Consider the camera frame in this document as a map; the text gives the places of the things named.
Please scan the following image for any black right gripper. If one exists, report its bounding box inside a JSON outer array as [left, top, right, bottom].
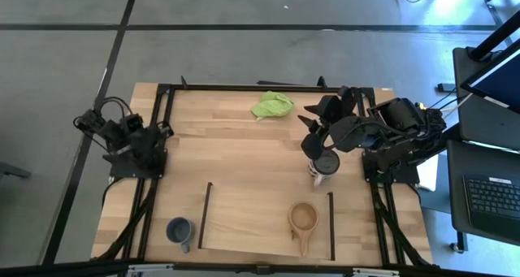
[[297, 85, 369, 161]]

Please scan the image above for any large zigzag patterned mug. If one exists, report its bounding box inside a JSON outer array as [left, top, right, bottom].
[[307, 149, 341, 188]]

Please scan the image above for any wooden cup with handle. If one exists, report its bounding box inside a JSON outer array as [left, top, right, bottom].
[[287, 201, 321, 258]]

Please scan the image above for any grey blue mug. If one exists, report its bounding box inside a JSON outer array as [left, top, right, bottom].
[[165, 216, 197, 254]]

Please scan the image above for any green crumpled cloth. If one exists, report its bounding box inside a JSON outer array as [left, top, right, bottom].
[[250, 90, 296, 122]]

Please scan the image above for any white paper sheet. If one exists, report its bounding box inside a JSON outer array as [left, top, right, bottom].
[[416, 154, 440, 193]]

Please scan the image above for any black monitor stand desk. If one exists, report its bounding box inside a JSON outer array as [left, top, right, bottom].
[[453, 47, 520, 151]]

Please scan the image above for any computer monitor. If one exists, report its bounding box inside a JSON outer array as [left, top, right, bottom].
[[461, 37, 520, 115]]

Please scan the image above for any black slanted pole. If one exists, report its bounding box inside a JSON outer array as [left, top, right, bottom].
[[466, 11, 520, 62]]

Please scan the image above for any grey furniture leg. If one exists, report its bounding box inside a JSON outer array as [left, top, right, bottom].
[[0, 162, 33, 181]]

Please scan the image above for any black aluminium table frame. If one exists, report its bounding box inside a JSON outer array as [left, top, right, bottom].
[[91, 76, 434, 270]]

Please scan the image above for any black camera rig crossbar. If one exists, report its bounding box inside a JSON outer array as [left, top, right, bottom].
[[0, 259, 520, 277]]

